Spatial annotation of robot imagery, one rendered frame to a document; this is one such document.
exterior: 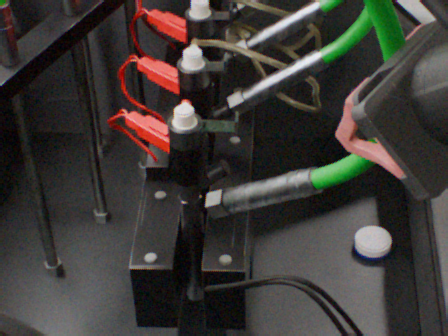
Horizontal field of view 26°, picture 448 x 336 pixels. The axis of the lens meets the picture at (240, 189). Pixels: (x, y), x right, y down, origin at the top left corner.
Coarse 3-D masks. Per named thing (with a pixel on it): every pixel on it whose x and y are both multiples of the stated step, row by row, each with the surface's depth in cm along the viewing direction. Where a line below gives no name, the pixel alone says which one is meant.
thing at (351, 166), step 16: (368, 0) 53; (384, 0) 53; (384, 16) 53; (384, 32) 53; (400, 32) 54; (384, 48) 54; (352, 160) 61; (368, 160) 60; (320, 176) 63; (336, 176) 62; (352, 176) 62
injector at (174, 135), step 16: (176, 128) 77; (192, 128) 77; (176, 144) 78; (192, 144) 77; (176, 160) 79; (192, 160) 79; (176, 176) 80; (192, 176) 80; (208, 176) 81; (224, 176) 81; (192, 192) 81; (192, 208) 83; (192, 224) 84; (192, 240) 86; (192, 256) 87; (192, 272) 88; (192, 288) 90
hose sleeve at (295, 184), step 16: (288, 176) 65; (304, 176) 64; (224, 192) 69; (240, 192) 67; (256, 192) 66; (272, 192) 65; (288, 192) 65; (304, 192) 64; (320, 192) 64; (240, 208) 68
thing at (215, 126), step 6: (204, 120) 78; (210, 120) 78; (216, 120) 78; (222, 120) 78; (210, 126) 78; (216, 126) 78; (222, 126) 78; (228, 126) 78; (234, 126) 78; (204, 132) 77; (210, 132) 77; (216, 132) 77; (222, 132) 77; (228, 132) 77; (234, 132) 77
